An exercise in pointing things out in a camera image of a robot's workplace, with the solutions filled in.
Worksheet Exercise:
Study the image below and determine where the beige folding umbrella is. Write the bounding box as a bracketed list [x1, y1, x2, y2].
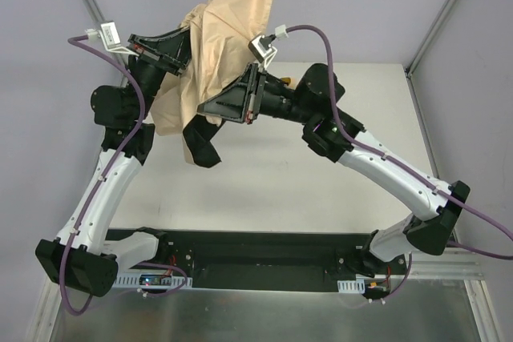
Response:
[151, 0, 273, 168]

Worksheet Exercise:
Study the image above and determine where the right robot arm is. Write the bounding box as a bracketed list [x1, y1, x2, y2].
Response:
[197, 63, 470, 277]

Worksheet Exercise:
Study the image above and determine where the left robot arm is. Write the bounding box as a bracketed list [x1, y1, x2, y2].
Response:
[35, 22, 191, 297]

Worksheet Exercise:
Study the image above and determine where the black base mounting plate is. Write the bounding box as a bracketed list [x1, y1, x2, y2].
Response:
[107, 229, 414, 291]

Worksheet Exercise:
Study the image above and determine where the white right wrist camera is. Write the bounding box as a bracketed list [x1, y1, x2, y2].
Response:
[248, 24, 289, 70]

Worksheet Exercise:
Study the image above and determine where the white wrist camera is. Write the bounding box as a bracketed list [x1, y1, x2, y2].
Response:
[248, 24, 289, 70]
[85, 21, 138, 56]

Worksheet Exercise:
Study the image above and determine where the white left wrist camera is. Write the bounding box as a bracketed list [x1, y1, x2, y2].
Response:
[85, 21, 138, 56]

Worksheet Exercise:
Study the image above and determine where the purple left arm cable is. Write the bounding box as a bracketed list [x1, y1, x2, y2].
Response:
[59, 35, 147, 316]

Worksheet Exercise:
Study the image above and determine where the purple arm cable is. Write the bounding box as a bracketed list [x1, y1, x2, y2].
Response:
[286, 25, 513, 260]
[59, 35, 147, 316]

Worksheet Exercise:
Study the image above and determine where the right aluminium frame post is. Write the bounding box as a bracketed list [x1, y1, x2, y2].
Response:
[404, 0, 459, 78]

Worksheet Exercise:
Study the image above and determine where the right white cable duct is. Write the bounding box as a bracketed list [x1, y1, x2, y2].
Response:
[337, 279, 366, 295]

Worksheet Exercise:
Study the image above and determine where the white cable duct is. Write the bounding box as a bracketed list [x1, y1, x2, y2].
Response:
[112, 272, 192, 290]
[337, 279, 366, 295]

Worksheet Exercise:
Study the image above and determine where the left white cable duct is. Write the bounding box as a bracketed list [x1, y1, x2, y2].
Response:
[112, 272, 192, 290]

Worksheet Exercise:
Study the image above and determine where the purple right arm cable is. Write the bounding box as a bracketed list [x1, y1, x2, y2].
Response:
[286, 25, 513, 260]

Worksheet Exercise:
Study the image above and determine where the aluminium front rail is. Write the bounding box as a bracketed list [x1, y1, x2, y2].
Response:
[410, 248, 484, 280]

